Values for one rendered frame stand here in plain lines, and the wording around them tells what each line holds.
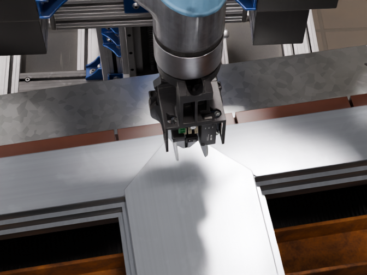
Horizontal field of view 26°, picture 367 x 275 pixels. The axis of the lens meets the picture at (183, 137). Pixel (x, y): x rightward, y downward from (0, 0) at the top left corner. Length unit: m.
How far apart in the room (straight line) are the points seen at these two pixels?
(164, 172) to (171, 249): 0.12
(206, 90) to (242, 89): 0.56
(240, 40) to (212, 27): 1.29
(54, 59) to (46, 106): 0.67
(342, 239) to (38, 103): 0.57
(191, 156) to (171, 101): 0.22
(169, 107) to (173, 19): 0.16
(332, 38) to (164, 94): 1.51
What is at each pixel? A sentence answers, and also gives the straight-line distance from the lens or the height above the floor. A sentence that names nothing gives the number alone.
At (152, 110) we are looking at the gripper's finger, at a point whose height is 1.02.
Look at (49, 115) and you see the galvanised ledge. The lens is 1.39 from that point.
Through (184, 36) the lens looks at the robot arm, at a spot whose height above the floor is 1.21.
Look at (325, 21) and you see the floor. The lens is 2.43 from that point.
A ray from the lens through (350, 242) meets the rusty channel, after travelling 1.28.
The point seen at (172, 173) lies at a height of 0.86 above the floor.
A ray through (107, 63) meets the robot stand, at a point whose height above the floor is 0.31.
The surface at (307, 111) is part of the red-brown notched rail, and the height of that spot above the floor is 0.83.
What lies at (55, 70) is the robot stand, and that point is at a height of 0.21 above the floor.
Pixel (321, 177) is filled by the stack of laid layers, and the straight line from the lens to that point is 1.14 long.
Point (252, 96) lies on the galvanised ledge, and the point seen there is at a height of 0.68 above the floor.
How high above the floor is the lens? 1.82
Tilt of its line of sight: 58 degrees down
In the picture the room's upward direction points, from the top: straight up
